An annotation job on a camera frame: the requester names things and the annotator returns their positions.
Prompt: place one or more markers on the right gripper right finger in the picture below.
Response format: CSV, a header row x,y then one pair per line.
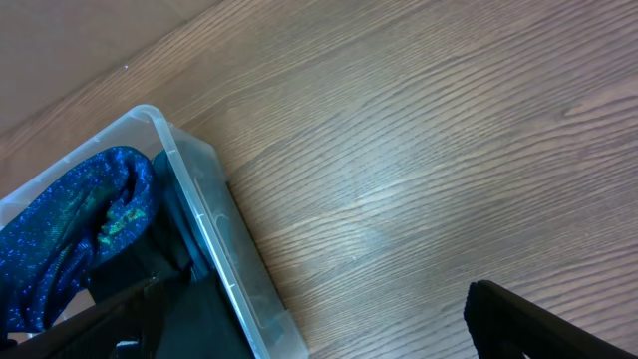
x,y
503,325

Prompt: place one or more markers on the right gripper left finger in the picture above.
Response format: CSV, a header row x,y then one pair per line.
x,y
127,325

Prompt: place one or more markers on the long black garment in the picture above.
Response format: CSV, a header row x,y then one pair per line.
x,y
201,323

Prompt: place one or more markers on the shiny blue green garment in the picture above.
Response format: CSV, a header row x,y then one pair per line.
x,y
84,218

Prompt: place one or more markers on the clear plastic storage container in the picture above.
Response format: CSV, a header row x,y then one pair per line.
x,y
210,211

